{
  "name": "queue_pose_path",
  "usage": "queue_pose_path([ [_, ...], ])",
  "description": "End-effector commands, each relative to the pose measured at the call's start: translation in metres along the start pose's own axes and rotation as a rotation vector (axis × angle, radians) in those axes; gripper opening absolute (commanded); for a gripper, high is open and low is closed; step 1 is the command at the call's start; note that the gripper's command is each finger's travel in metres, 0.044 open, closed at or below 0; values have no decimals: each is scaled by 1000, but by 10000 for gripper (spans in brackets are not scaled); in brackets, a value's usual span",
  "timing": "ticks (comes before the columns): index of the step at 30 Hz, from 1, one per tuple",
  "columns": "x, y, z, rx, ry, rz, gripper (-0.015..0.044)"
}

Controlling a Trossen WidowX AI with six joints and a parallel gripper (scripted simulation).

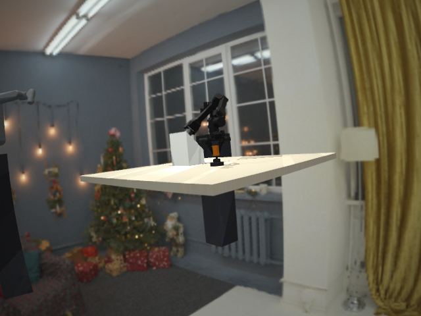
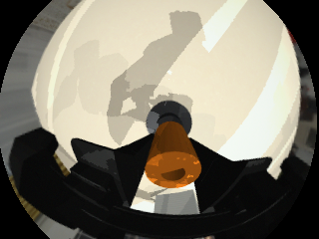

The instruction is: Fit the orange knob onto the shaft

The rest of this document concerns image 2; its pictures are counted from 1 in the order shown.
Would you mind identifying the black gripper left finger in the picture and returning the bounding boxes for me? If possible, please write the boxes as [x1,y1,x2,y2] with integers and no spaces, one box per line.
[71,134,156,207]

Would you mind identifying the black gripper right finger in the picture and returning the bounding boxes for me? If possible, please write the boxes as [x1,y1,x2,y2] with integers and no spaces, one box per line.
[189,138,272,214]

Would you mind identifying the orange knob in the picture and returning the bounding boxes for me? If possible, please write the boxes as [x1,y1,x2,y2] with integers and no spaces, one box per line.
[145,122,202,188]

